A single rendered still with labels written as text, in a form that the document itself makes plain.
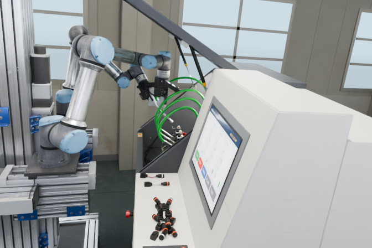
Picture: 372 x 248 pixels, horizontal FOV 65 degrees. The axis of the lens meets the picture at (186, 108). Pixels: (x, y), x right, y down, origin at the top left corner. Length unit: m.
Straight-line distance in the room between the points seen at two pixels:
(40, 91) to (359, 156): 1.46
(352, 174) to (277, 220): 0.25
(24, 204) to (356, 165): 1.31
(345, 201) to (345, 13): 3.83
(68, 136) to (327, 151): 1.00
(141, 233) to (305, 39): 3.60
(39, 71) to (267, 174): 1.26
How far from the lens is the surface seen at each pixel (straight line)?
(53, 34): 3.49
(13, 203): 1.53
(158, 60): 1.66
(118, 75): 1.90
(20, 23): 1.59
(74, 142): 1.37
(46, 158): 1.54
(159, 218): 1.23
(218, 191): 1.02
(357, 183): 1.02
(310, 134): 0.86
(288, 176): 0.89
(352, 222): 1.10
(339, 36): 4.65
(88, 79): 1.36
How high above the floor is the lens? 1.75
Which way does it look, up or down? 16 degrees down
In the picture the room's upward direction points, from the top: 5 degrees clockwise
